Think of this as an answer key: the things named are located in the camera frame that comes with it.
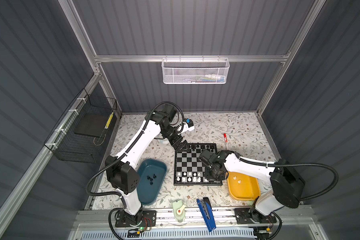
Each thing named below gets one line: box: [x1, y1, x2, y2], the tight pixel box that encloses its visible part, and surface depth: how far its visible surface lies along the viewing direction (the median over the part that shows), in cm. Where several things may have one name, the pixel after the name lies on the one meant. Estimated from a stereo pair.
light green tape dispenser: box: [172, 200, 186, 223], surface depth 71 cm
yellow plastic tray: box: [227, 171, 261, 201], surface depth 85 cm
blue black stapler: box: [196, 197, 217, 232], surface depth 76 cm
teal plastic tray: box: [137, 158, 168, 206], surface depth 88 cm
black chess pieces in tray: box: [147, 174, 157, 186], surface depth 88 cm
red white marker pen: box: [223, 133, 228, 150], surface depth 107 cm
